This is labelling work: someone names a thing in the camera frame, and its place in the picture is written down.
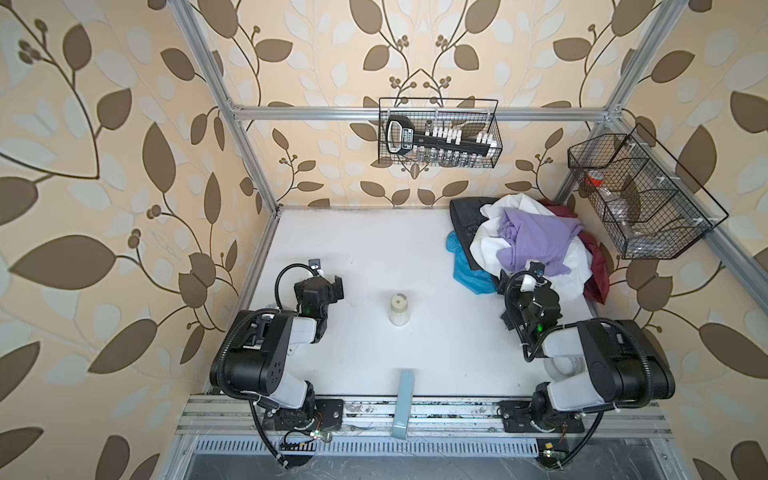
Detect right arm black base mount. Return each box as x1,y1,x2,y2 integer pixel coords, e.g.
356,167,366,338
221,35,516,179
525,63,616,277
496,400,586,435

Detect dark red cloth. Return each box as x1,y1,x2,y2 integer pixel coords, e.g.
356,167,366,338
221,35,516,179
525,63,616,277
542,199,610,304

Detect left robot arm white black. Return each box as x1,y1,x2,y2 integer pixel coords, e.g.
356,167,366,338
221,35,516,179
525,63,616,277
209,260,345,469

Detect aluminium frame struts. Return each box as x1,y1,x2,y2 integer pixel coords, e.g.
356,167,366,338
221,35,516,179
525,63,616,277
167,0,768,313

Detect clear bottle red cap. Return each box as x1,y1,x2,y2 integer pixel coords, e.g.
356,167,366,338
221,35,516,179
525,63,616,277
586,170,632,235

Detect back black wire basket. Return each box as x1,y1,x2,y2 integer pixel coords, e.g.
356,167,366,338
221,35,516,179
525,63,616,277
378,96,503,169

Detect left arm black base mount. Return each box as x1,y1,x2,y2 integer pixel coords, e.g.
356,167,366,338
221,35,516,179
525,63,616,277
262,398,345,432

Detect right black wire basket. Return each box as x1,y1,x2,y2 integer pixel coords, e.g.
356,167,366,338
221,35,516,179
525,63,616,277
567,124,729,260

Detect turquoise blue cloth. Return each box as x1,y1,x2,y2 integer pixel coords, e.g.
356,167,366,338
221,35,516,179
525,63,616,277
446,231,496,295

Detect black tool with white bits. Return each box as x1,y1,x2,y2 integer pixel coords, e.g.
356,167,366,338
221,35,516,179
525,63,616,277
384,115,502,157

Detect lavender purple cloth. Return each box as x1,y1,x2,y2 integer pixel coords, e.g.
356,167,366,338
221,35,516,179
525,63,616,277
497,208,583,276

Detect black wire basket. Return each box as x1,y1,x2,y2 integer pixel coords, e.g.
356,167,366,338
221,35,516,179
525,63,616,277
567,124,729,260
378,96,503,169

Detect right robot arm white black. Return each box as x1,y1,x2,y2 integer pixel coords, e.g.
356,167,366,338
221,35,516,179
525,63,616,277
495,262,676,470

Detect small cream jar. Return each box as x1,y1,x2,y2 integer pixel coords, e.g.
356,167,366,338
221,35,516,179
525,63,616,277
388,293,410,327

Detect black cloth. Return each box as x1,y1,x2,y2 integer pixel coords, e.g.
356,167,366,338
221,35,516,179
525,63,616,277
449,197,497,271

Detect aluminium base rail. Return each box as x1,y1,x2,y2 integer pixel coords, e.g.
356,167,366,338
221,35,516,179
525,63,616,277
175,394,673,458

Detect light blue tissue pack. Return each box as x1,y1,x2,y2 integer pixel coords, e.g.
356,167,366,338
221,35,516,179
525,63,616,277
391,370,415,440

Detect white tape roll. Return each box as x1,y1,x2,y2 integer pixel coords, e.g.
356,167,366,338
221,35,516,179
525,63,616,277
544,357,586,382

